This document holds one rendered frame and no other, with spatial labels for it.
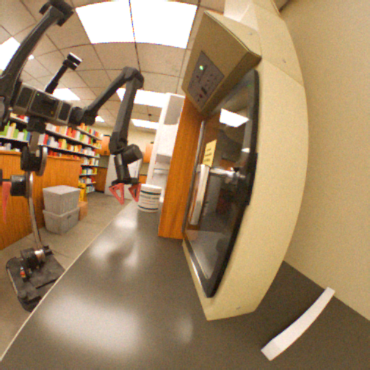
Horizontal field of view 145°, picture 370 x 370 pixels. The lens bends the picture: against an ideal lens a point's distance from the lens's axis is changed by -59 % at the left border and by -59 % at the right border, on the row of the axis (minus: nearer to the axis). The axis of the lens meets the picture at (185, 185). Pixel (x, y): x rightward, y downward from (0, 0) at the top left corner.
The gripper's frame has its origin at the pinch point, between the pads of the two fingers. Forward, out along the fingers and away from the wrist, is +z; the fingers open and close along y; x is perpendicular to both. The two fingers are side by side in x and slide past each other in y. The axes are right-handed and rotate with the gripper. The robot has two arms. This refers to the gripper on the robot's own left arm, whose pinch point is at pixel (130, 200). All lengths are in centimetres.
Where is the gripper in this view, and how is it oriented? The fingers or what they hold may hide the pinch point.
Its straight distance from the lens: 59.4
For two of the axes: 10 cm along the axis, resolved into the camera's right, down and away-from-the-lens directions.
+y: 2.8, 0.0, 9.6
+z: 3.0, 9.5, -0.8
